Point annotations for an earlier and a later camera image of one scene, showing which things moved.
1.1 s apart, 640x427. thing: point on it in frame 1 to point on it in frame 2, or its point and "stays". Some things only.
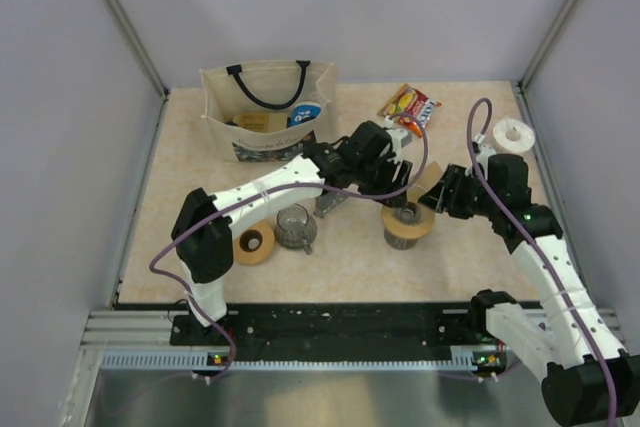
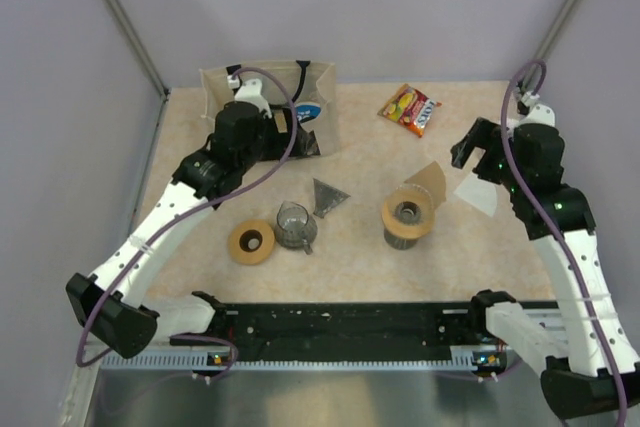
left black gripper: x=387 y=186 to x=280 y=139
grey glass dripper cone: x=326 y=202 stays
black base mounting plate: x=335 y=332 stays
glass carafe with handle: x=295 y=228 stays
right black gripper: x=457 y=177 to x=485 y=134
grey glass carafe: x=400 y=243 stays
